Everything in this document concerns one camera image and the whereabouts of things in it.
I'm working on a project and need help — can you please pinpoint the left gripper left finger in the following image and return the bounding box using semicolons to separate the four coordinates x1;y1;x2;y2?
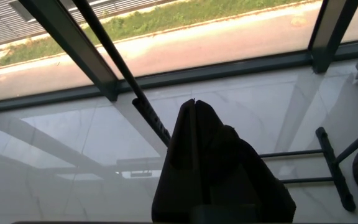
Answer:
151;98;203;223

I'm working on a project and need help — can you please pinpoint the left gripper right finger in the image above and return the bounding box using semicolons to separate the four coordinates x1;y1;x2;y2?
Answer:
195;100;260;206

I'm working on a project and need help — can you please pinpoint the black short-sleeved shirt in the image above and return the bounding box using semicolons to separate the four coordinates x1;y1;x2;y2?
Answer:
221;124;297;223

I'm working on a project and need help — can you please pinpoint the black clothes rack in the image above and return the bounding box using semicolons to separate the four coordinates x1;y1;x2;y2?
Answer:
71;0;358;213

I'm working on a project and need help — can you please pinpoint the window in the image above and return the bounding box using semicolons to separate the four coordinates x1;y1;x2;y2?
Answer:
0;0;358;121

